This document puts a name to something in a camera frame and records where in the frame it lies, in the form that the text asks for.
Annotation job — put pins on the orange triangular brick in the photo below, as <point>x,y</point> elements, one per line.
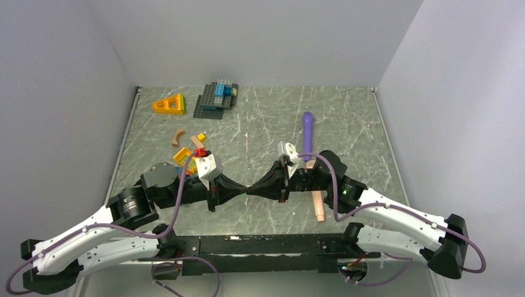
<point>174,104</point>

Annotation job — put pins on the grey blue brick stack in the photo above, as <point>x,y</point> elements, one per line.
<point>216,98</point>

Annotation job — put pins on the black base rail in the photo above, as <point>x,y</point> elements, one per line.
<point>323,253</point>

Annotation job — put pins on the beige toy microphone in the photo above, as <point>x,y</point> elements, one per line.
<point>318,205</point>

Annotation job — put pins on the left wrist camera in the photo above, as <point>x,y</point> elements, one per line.
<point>209,167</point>

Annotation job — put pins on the yellow window brick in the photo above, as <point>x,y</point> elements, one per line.
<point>180,159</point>

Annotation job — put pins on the straight tan wooden block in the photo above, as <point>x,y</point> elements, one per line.
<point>198,144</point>

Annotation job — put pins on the purple toy microphone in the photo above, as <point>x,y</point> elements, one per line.
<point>307,120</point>

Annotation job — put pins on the yellow cube block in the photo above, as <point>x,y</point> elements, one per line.
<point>201,138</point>

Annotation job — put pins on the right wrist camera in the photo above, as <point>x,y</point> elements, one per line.
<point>289,153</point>

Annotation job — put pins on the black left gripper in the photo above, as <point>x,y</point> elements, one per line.
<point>227,189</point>

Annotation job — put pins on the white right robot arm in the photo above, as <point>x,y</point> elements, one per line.
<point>438,241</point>

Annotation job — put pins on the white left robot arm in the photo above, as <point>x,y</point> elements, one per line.
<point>111,235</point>

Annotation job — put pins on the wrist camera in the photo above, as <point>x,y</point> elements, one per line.
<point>209,167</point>
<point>289,153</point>

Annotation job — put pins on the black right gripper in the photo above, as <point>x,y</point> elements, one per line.
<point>270,185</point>

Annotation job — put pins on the curved tan wooden block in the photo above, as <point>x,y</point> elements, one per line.
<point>175,142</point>

